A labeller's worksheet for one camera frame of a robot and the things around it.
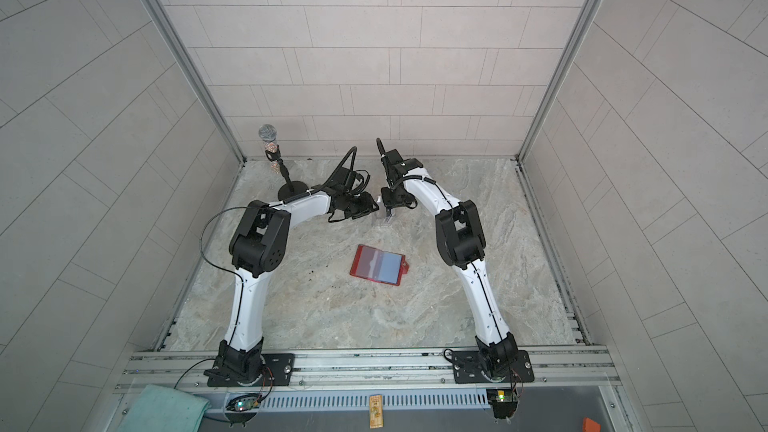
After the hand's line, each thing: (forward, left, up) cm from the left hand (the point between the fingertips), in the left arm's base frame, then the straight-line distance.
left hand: (382, 202), depth 101 cm
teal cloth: (-56, +46, +1) cm, 73 cm away
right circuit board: (-54, -30, -2) cm, 62 cm away
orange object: (-58, -47, +1) cm, 75 cm away
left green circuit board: (-56, +28, +2) cm, 63 cm away
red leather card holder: (-22, 0, -1) cm, 22 cm away
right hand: (0, -3, 0) cm, 3 cm away
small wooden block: (-57, -1, +1) cm, 57 cm away
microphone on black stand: (+6, +32, +25) cm, 41 cm away
